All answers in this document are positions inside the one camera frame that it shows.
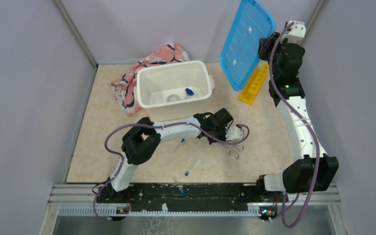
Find metal crucible tongs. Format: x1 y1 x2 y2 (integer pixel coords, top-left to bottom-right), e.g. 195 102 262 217
221 143 244 160

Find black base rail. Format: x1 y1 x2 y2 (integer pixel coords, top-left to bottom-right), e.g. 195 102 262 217
96 183 283 212

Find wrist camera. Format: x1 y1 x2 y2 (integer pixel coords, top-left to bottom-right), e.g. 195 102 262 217
225 124 250 143
282 20 306 44

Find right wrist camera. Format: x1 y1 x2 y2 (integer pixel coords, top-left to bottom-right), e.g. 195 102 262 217
282 20 306 44

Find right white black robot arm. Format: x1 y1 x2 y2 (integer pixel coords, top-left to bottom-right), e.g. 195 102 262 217
256 32 339 202

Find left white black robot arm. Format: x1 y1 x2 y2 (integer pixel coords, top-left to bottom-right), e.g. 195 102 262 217
108 108 244 203

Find pink patterned cloth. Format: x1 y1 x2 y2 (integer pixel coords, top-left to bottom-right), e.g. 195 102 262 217
111 43 190 117

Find blue plastic bin lid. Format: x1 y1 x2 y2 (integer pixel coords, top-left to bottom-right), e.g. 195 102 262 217
220 0 276 91

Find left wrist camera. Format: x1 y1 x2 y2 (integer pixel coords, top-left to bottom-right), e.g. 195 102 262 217
225 124 250 143

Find white plastic storage bin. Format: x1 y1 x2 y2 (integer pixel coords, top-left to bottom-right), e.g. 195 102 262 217
135 60 215 121

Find blue clamp piece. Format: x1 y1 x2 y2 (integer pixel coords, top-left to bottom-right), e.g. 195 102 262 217
185 88 195 99

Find white round ball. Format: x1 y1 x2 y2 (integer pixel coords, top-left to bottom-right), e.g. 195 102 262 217
166 94 181 102

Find yellow test tube rack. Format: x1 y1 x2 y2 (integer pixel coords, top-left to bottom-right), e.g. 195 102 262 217
238 62 269 105

